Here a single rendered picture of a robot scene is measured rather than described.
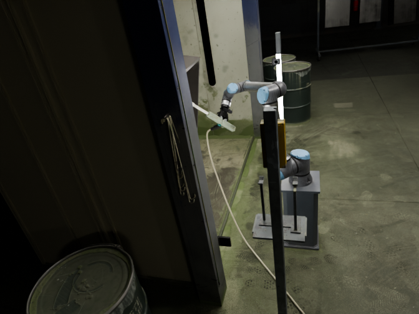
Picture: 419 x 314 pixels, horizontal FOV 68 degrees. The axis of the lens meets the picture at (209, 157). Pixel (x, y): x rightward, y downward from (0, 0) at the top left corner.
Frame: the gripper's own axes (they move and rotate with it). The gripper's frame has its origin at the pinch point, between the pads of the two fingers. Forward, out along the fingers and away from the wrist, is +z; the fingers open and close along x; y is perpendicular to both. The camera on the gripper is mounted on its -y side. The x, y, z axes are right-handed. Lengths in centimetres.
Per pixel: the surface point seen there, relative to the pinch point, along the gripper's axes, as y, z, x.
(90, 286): -26, 146, 74
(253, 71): 77, -148, -79
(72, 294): -23, 152, 81
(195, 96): 26.5, -28.7, 19.9
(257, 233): -66, 95, -3
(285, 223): -75, 84, -16
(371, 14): 105, -554, -414
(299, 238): -86, 93, -17
